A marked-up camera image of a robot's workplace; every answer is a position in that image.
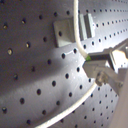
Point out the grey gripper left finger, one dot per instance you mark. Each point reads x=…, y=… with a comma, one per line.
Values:
x=104, y=74

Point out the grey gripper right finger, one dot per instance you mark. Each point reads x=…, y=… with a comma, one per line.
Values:
x=113, y=54

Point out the grey perforated pegboard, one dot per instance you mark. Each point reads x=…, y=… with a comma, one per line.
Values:
x=39, y=80

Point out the grey cable routing clip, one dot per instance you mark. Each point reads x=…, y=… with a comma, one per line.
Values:
x=64, y=29

